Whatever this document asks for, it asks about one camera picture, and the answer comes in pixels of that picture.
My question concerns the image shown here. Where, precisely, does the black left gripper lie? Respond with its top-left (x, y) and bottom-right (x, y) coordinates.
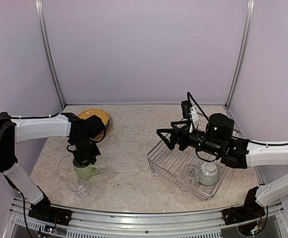
top-left (72, 136), bottom-right (100, 166)

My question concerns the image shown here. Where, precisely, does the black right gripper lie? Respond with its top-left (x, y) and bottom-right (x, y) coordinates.
top-left (157, 120), bottom-right (222, 157)

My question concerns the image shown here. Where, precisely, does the light green mug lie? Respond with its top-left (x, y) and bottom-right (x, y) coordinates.
top-left (72, 159), bottom-right (100, 180)

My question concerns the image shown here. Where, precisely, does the clear glass cup back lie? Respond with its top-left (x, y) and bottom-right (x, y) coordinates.
top-left (66, 174), bottom-right (90, 199)

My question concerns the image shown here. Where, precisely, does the clear glass cup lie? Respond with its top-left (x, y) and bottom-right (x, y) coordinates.
top-left (66, 174), bottom-right (90, 199)
top-left (182, 165), bottom-right (200, 185)

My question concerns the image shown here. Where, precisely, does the blue polka dot plate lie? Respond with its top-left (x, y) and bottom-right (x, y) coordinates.
top-left (105, 119), bottom-right (113, 133)

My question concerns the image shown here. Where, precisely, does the yellow polka dot plate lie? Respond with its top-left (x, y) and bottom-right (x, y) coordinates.
top-left (94, 125), bottom-right (114, 141)
top-left (76, 109), bottom-right (110, 127)

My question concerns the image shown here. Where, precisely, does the clear glass cup front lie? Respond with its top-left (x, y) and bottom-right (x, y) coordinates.
top-left (182, 165), bottom-right (200, 185)

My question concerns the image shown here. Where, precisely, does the white green ceramic bowl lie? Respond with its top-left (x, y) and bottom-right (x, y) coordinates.
top-left (199, 162), bottom-right (219, 186)

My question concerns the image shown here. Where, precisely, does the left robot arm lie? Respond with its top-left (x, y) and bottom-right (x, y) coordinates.
top-left (0, 112), bottom-right (106, 221)

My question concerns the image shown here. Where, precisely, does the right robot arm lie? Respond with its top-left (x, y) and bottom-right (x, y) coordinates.
top-left (156, 113), bottom-right (288, 220)

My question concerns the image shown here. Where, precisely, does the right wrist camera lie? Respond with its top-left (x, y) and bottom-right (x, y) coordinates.
top-left (181, 100), bottom-right (199, 133)

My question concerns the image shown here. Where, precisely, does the metal wire dish rack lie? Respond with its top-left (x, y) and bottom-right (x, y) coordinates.
top-left (146, 116), bottom-right (244, 202)

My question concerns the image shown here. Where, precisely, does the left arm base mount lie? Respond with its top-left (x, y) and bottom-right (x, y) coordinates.
top-left (28, 190), bottom-right (72, 226)

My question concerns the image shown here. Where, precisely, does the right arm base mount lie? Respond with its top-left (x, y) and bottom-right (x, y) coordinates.
top-left (221, 186), bottom-right (266, 225)

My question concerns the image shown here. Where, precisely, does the aluminium front frame rail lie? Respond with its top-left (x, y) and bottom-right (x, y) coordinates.
top-left (9, 195), bottom-right (288, 238)

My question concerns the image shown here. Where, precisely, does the right aluminium corner post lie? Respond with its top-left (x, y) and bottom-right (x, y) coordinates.
top-left (225, 0), bottom-right (255, 110)

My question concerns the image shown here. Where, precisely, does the aluminium corner post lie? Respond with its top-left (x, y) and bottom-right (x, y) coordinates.
top-left (225, 0), bottom-right (255, 110)
top-left (35, 0), bottom-right (66, 110)

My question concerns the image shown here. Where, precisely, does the left aluminium corner post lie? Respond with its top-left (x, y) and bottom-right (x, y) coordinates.
top-left (35, 0), bottom-right (66, 110)

